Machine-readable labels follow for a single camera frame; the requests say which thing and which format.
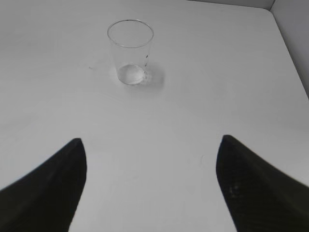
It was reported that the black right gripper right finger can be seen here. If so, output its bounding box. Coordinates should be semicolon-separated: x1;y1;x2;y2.
216;135;309;232

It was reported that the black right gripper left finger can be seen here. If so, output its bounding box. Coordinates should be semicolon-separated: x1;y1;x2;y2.
0;138;87;232

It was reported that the transparent plastic cup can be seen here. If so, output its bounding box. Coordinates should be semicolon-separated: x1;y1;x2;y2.
107;19;154;85

